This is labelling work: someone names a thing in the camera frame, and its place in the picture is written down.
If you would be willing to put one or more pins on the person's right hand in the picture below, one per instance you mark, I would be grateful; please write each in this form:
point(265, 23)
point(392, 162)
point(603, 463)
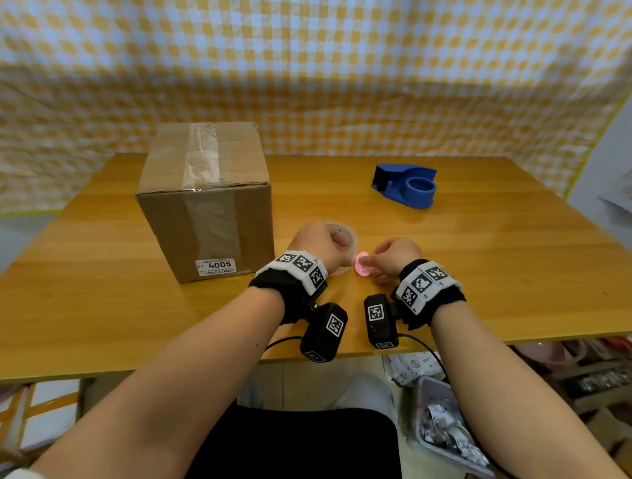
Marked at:
point(395, 256)

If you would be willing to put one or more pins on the person's left hand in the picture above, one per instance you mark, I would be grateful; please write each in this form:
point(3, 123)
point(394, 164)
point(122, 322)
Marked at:
point(318, 242)

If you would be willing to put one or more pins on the clear tape roll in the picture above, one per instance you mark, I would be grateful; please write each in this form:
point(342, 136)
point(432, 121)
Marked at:
point(351, 237)

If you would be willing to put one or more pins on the small pink cutter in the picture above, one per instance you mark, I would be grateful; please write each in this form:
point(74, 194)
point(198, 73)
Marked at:
point(362, 269)

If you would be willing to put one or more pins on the clear tape strip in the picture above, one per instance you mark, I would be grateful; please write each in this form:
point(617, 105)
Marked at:
point(200, 158)

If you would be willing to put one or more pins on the brown cardboard box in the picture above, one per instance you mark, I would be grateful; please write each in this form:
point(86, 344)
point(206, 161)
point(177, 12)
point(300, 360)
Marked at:
point(163, 232)

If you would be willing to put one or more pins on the person's left forearm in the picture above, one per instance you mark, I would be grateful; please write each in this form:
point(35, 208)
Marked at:
point(173, 395)

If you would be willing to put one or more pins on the person's right forearm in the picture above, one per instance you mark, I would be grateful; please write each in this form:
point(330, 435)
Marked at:
point(503, 395)

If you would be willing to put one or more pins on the blue tape dispenser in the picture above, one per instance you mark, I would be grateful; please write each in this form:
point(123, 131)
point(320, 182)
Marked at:
point(410, 190)

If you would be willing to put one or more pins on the person's black clothing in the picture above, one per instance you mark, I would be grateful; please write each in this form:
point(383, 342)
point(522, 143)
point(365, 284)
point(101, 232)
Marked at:
point(296, 444)

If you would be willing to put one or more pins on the white parcel with orange tape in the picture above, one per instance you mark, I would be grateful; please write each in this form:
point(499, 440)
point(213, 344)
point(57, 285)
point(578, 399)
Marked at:
point(54, 429)

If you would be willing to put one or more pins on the black wristband white markers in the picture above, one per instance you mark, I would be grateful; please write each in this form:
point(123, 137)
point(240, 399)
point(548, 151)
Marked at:
point(444, 296)
point(269, 283)

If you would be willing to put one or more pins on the printed white paper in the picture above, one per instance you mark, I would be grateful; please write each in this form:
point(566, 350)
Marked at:
point(410, 367)

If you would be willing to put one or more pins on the grey plastic bin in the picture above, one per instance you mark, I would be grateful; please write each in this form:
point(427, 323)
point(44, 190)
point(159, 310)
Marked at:
point(419, 395)

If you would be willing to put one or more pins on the yellow checkered cloth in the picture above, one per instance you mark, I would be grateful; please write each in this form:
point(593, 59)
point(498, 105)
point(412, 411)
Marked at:
point(345, 74)

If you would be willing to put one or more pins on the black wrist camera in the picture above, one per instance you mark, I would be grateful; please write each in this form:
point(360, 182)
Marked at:
point(380, 330)
point(321, 340)

